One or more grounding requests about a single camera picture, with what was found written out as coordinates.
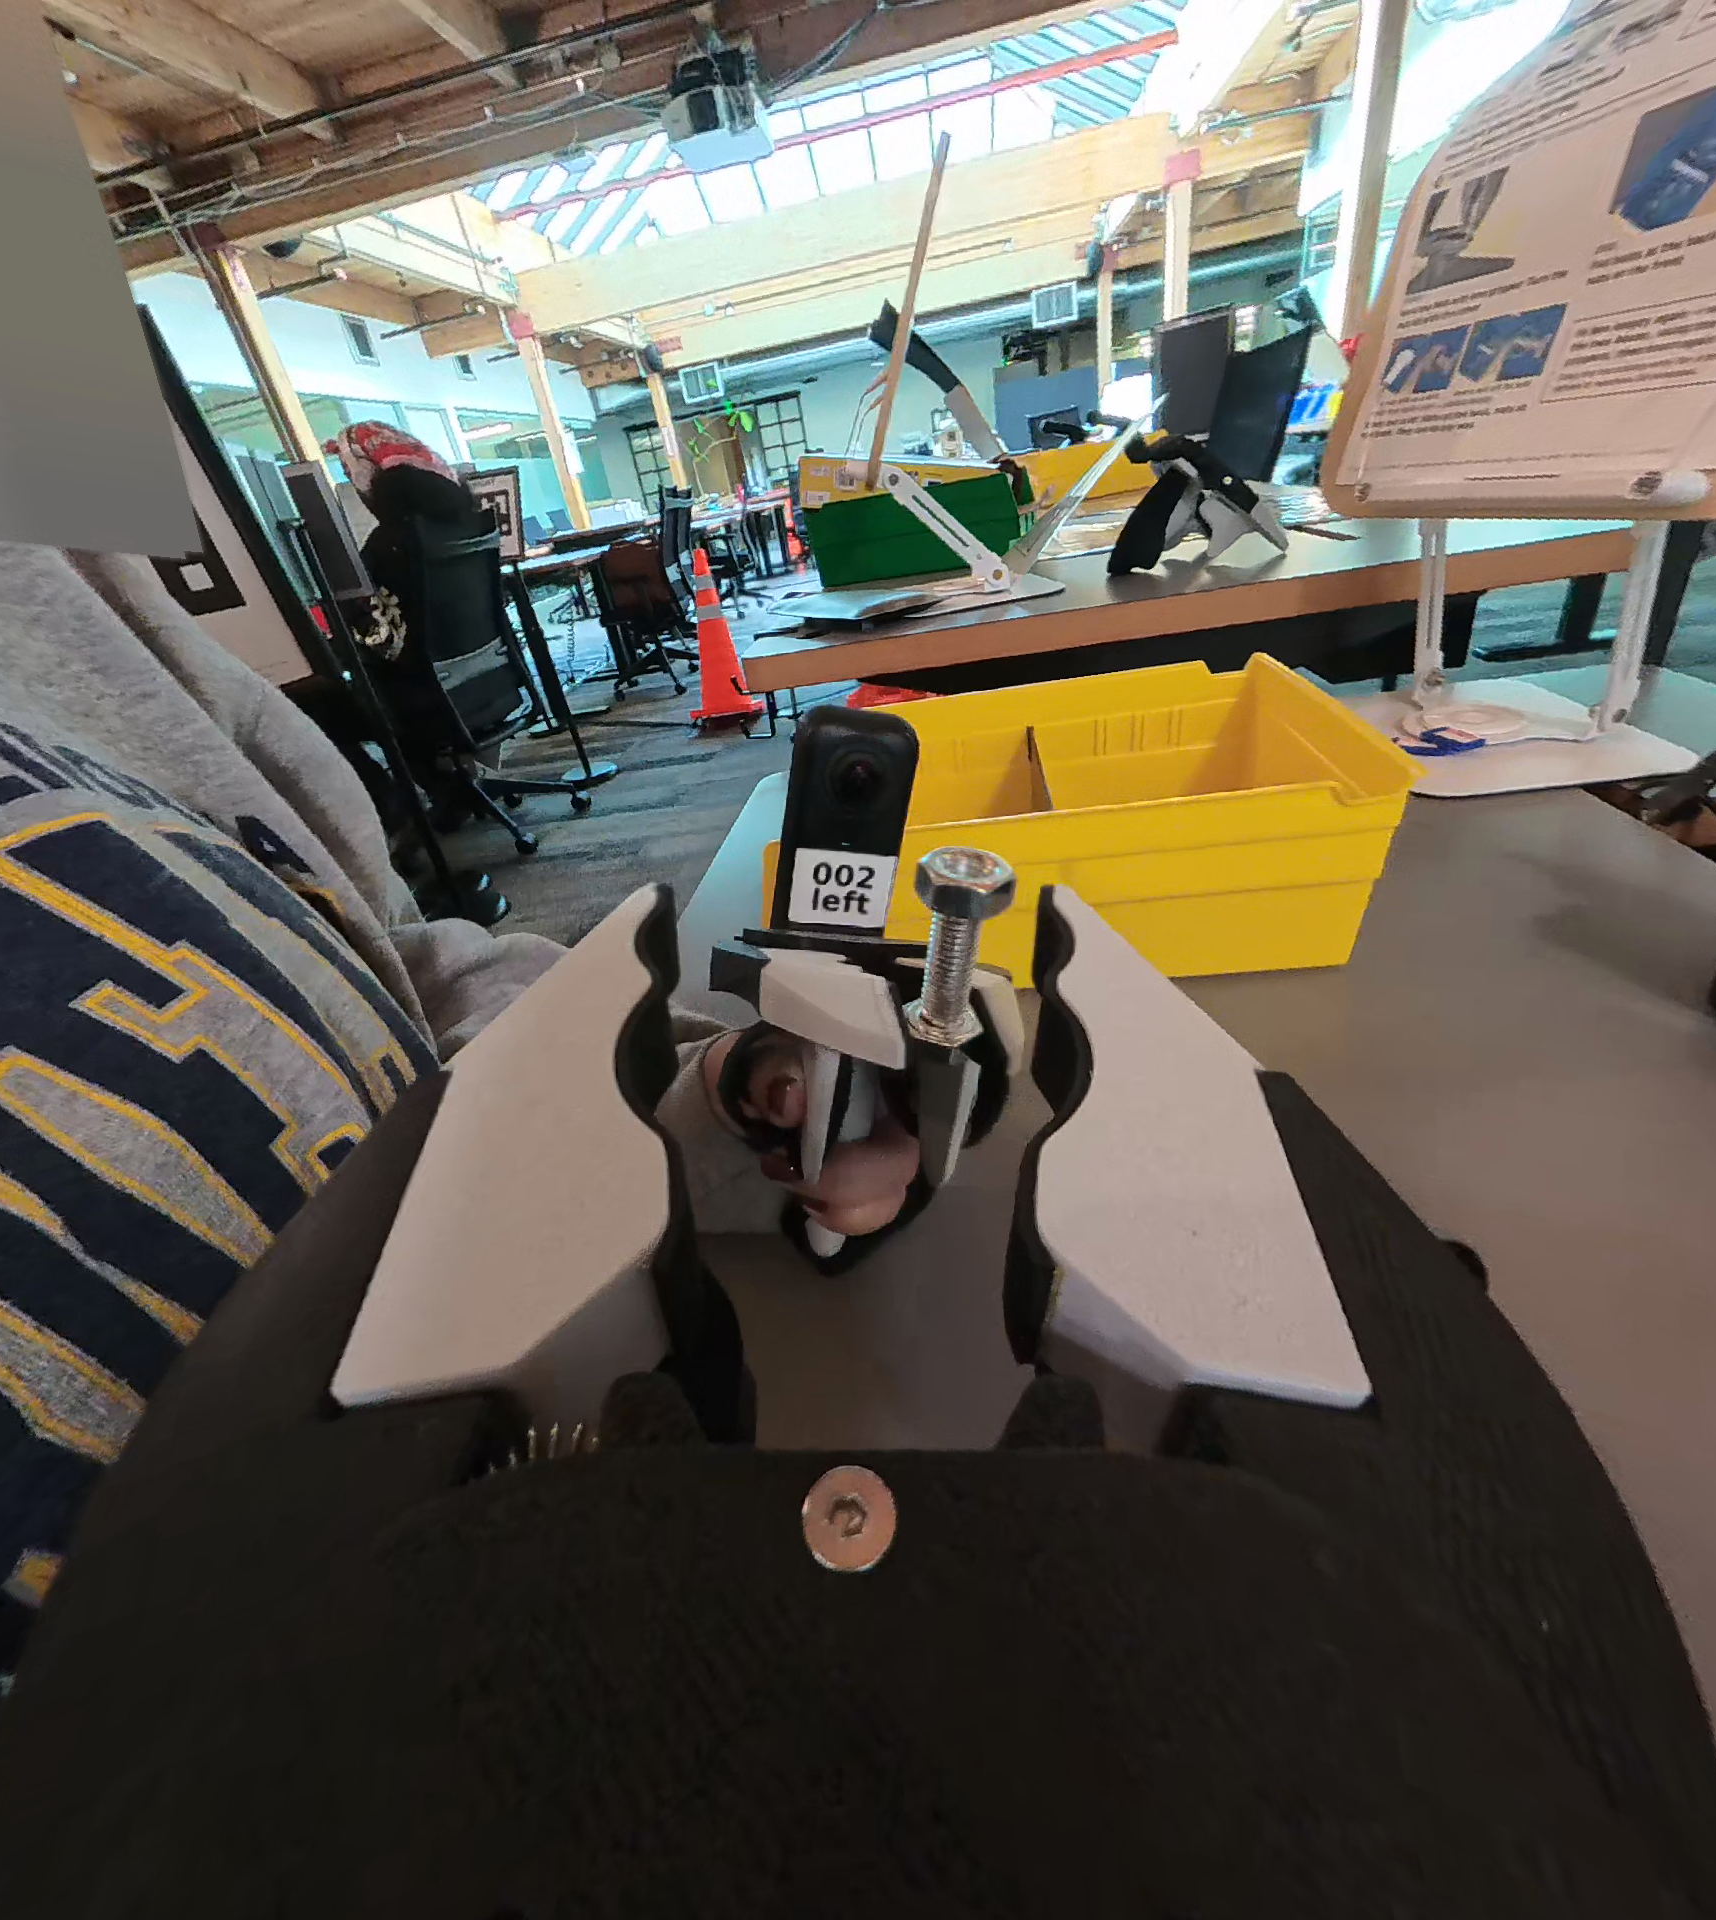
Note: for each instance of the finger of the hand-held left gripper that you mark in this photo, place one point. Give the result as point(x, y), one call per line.
point(834, 1000)
point(956, 1093)

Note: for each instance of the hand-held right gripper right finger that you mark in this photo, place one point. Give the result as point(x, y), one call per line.
point(1190, 1199)

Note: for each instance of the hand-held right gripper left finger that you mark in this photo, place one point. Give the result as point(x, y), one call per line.
point(515, 1188)

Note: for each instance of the silver hex nut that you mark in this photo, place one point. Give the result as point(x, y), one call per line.
point(945, 1021)

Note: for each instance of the silver hex bolt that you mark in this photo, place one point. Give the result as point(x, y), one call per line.
point(956, 931)

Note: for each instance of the yellow plastic bin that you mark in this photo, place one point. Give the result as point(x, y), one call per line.
point(1173, 841)

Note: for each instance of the person's left hand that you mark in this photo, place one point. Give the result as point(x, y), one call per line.
point(859, 1188)

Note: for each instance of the orange traffic cone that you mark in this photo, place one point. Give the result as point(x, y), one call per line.
point(727, 641)

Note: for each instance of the green plastic bin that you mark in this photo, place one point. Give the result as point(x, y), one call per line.
point(918, 526)

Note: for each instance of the black office chair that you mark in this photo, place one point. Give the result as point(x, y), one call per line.
point(492, 676)

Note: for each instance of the idle black white gripper device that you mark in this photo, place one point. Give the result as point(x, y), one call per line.
point(1190, 515)

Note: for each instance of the long wooden desk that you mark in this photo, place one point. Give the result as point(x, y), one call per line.
point(1248, 593)

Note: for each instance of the black computer monitor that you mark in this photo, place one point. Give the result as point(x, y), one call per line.
point(1233, 388)

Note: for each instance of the white board with black marker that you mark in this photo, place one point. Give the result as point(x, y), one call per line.
point(236, 570)

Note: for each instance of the ceiling projector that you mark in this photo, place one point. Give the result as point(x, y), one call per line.
point(716, 112)

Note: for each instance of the instruction board on white stand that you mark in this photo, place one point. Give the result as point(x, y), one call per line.
point(1577, 265)

